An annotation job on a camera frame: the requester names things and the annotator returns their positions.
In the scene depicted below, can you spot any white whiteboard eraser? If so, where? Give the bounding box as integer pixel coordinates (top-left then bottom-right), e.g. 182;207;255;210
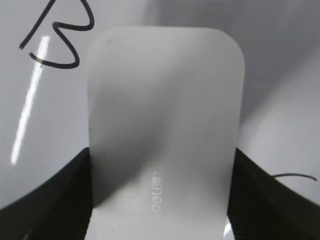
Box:
87;26;245;240

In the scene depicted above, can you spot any white board with aluminium frame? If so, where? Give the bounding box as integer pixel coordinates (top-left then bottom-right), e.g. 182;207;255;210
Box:
0;0;320;210

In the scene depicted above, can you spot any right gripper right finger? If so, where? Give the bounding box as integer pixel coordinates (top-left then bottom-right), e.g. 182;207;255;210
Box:
227;149;320;240

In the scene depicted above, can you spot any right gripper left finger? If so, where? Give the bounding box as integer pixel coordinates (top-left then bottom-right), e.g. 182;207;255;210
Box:
0;147;93;240

